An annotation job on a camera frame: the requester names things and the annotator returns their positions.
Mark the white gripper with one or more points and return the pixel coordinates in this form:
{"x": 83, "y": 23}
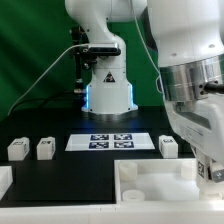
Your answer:
{"x": 203, "y": 128}

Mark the white square tabletop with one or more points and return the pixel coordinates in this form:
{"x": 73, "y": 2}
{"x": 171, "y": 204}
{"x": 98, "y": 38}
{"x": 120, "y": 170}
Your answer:
{"x": 149, "y": 180}

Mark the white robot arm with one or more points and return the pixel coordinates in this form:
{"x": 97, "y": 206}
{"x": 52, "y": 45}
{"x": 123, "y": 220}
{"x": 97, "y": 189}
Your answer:
{"x": 187, "y": 37}

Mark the white tag sheet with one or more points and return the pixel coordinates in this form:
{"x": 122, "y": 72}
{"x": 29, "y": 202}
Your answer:
{"x": 116, "y": 141}

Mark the white front wall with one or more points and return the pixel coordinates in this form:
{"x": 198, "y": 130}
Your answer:
{"x": 197, "y": 212}

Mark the black camera stand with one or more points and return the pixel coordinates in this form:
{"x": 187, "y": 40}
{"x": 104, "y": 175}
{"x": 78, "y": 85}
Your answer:
{"x": 80, "y": 56}

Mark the white obstacle wall left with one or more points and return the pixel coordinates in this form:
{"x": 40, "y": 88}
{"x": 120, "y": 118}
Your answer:
{"x": 6, "y": 179}

